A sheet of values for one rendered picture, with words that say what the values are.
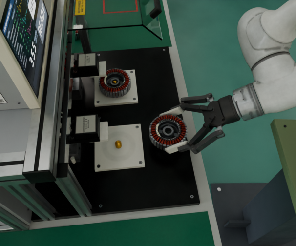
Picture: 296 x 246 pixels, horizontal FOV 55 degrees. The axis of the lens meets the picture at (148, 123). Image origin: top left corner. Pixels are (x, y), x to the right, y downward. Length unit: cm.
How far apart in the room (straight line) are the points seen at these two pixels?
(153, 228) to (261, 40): 57
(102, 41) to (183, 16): 148
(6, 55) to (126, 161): 50
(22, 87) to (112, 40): 75
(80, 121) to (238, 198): 114
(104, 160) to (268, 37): 56
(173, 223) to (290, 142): 45
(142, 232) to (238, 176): 104
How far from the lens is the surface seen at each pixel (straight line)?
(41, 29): 68
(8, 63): 51
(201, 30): 252
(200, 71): 218
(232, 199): 169
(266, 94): 76
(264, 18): 80
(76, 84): 101
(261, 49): 80
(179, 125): 85
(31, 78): 57
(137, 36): 126
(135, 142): 90
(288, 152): 98
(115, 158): 88
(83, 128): 78
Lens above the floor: 157
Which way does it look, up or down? 57 degrees down
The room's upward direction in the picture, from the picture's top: straight up
